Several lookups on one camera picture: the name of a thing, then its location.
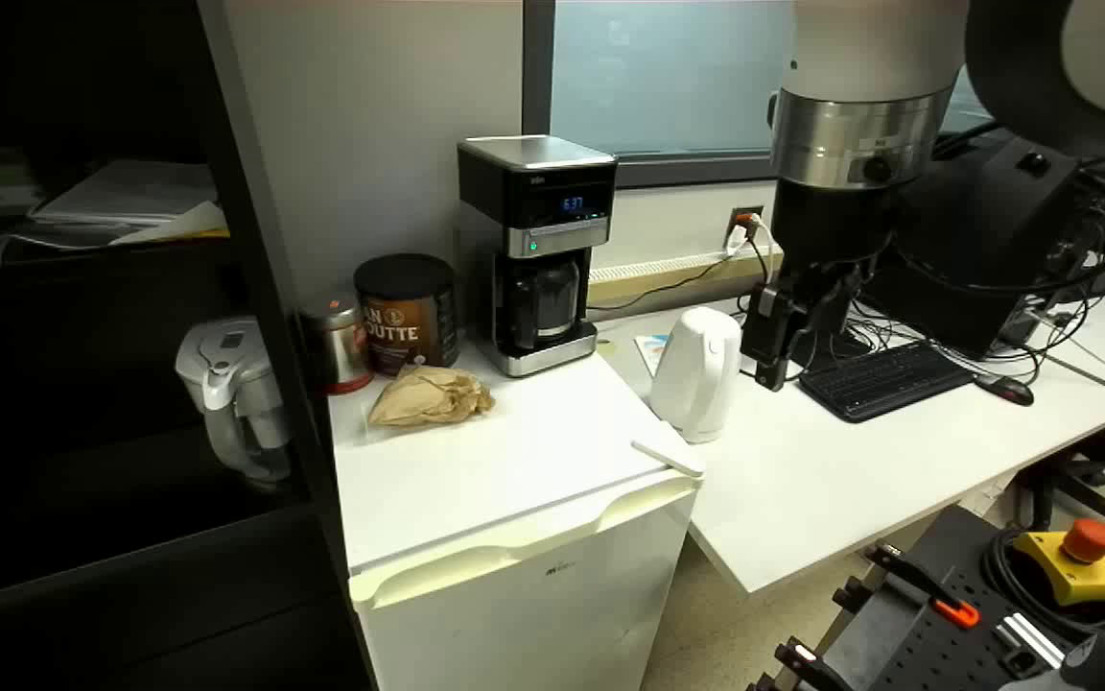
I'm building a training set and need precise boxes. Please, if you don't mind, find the white electric kettle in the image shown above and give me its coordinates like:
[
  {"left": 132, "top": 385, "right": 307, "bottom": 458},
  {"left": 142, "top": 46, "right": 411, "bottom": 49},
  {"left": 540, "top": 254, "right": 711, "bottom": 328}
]
[{"left": 641, "top": 302, "right": 750, "bottom": 449}]

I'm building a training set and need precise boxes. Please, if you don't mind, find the black computer mouse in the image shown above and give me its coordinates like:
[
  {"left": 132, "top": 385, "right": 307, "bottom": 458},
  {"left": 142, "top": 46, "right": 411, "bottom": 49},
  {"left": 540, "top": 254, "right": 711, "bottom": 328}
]
[{"left": 970, "top": 369, "right": 1039, "bottom": 412}]

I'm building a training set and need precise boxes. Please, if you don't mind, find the stack of white papers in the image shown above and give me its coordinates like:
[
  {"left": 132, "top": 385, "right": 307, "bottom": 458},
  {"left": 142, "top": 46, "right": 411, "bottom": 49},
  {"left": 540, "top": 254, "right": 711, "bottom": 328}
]
[{"left": 0, "top": 154, "right": 235, "bottom": 268}]

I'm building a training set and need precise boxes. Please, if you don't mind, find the black silver coffee machine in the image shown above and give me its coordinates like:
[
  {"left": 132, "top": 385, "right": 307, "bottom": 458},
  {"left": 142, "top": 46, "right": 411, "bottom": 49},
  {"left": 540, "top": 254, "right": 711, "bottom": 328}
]
[{"left": 452, "top": 130, "right": 620, "bottom": 385}]

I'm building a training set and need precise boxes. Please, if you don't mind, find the white mini fridge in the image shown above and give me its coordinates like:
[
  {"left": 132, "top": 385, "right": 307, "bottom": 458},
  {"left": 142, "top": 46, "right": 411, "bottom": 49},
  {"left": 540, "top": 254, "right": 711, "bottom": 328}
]
[{"left": 326, "top": 334, "right": 707, "bottom": 691}]

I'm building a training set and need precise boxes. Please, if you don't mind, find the black orange bar clamp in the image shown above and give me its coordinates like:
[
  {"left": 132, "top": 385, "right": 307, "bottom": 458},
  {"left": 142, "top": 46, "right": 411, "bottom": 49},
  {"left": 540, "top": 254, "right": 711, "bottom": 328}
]
[{"left": 867, "top": 540, "right": 987, "bottom": 632}]

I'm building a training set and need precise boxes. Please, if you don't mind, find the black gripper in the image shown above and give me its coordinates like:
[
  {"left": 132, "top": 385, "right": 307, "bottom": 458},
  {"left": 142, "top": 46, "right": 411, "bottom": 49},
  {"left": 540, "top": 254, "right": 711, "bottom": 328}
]
[{"left": 739, "top": 172, "right": 897, "bottom": 390}]

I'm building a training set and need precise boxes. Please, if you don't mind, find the black keyboard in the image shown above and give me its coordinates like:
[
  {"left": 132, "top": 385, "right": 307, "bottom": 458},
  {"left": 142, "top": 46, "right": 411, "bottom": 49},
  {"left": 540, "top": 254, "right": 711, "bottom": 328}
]
[{"left": 796, "top": 336, "right": 980, "bottom": 427}]

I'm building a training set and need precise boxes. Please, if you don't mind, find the white water filter pitcher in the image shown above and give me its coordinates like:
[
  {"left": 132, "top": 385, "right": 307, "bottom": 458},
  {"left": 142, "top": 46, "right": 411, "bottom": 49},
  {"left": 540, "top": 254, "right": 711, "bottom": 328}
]
[{"left": 168, "top": 312, "right": 299, "bottom": 499}]

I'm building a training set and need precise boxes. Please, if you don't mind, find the black coiled stop-button cable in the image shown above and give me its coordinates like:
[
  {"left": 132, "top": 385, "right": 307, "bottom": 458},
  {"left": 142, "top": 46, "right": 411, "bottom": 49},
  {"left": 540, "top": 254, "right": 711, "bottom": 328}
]
[{"left": 982, "top": 527, "right": 1105, "bottom": 644}]

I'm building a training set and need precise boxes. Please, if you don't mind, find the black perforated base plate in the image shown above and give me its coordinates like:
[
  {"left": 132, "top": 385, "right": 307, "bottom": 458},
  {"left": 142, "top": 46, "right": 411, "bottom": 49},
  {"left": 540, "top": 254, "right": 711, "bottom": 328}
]
[{"left": 744, "top": 501, "right": 1094, "bottom": 691}]

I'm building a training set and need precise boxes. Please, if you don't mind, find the yellow red emergency stop button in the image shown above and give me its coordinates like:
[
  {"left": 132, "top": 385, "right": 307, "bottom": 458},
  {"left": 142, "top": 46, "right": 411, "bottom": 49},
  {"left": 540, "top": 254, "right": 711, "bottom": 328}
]
[{"left": 1009, "top": 514, "right": 1105, "bottom": 615}]

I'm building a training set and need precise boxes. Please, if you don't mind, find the dark coffee can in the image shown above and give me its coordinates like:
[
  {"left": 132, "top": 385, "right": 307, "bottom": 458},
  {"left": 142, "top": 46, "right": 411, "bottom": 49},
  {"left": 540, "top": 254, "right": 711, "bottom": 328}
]
[{"left": 351, "top": 249, "right": 463, "bottom": 380}]

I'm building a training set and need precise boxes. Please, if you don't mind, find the white wall power outlet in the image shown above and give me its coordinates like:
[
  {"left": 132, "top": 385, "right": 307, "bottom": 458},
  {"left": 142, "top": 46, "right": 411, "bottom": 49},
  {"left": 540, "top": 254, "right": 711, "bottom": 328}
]
[{"left": 724, "top": 198, "right": 771, "bottom": 249}]

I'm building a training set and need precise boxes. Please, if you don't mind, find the glass coffee carafe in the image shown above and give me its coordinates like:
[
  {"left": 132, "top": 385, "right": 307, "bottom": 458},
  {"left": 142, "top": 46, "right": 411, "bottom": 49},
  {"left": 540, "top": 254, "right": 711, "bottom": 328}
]
[{"left": 501, "top": 254, "right": 592, "bottom": 355}]

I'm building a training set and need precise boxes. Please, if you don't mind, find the black chair base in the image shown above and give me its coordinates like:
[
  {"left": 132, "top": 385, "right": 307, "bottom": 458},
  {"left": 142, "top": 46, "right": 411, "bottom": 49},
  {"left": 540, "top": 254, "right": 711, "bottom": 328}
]
[{"left": 1009, "top": 386, "right": 1105, "bottom": 560}]

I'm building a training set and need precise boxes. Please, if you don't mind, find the blue white paper packet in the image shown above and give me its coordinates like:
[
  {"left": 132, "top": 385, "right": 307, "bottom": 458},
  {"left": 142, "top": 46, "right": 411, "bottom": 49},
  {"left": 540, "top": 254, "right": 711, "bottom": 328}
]
[{"left": 627, "top": 326, "right": 674, "bottom": 376}]

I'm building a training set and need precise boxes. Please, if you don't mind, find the grey window frame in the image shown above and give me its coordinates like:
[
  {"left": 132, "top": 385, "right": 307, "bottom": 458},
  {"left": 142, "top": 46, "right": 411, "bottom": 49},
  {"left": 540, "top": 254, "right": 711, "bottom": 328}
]
[{"left": 517, "top": 0, "right": 1004, "bottom": 190}]

